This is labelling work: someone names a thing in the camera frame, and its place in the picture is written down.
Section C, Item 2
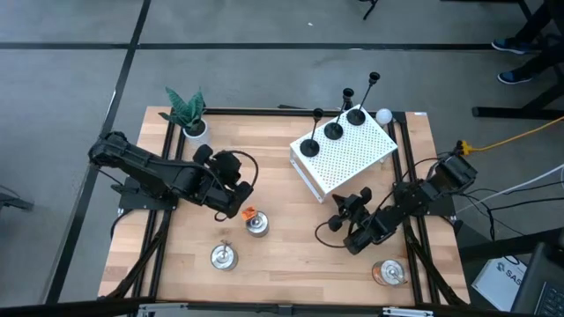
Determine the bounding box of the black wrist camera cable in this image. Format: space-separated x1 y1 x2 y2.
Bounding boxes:
314 219 353 249
227 150 260 188

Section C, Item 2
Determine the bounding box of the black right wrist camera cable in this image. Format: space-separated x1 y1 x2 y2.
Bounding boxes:
314 219 353 249

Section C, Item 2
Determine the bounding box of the person's blue shoe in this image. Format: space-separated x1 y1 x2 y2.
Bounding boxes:
491 37 532 56
496 70 535 86

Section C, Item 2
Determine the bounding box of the black floor cable bundle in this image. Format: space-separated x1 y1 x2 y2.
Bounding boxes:
453 180 564 241

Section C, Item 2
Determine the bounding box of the tin can torn orange label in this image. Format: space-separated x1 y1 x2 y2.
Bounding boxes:
240 205 271 239

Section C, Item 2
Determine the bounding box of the black tripod leg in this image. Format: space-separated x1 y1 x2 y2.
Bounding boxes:
359 0 380 21

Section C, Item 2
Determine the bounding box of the black chair base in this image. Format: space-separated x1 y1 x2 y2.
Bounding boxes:
0 184 35 213

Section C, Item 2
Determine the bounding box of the person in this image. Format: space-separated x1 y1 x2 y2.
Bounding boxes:
515 0 564 77

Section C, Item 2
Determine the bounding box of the bare silver tin can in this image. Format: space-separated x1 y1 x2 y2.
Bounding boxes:
210 240 240 272

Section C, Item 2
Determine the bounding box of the tin can orange heart label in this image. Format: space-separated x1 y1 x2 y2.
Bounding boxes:
371 258 409 288

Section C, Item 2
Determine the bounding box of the white perforated metal shelf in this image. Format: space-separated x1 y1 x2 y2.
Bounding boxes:
289 104 399 204

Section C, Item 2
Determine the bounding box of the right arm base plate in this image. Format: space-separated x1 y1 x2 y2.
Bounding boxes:
396 193 456 217

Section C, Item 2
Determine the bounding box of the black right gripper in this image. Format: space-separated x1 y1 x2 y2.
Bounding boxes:
328 186 375 235

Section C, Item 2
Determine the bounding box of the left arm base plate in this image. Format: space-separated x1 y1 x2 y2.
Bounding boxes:
110 183 181 211

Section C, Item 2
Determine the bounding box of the black desk edge bar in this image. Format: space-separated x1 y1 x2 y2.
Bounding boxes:
457 227 564 263

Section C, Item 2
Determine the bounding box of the black desk leg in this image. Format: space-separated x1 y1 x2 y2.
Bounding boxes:
471 81 564 121

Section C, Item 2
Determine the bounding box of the white printed box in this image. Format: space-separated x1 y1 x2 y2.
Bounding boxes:
471 257 528 312

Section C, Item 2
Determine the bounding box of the snake plant in white pot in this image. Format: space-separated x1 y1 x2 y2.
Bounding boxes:
158 85 212 147

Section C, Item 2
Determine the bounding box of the black left wrist camera cable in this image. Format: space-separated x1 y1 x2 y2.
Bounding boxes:
227 150 260 188

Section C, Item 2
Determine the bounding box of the dark laptop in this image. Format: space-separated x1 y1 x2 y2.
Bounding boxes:
510 241 564 315

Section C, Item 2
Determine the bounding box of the white ball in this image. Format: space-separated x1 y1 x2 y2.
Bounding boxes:
375 107 394 126

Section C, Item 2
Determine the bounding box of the black candlestick holder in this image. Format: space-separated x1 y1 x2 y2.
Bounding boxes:
300 107 324 159
345 71 381 127
323 87 355 141

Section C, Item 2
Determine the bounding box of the silver metal bracket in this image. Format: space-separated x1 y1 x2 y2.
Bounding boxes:
136 302 189 317
382 306 435 317

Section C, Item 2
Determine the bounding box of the white cable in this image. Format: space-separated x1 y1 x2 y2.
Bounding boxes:
456 163 564 213

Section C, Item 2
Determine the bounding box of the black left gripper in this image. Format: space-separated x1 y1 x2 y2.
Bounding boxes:
192 144 256 200

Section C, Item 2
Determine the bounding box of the yellow extension cable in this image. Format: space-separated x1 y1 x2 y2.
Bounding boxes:
456 115 564 157

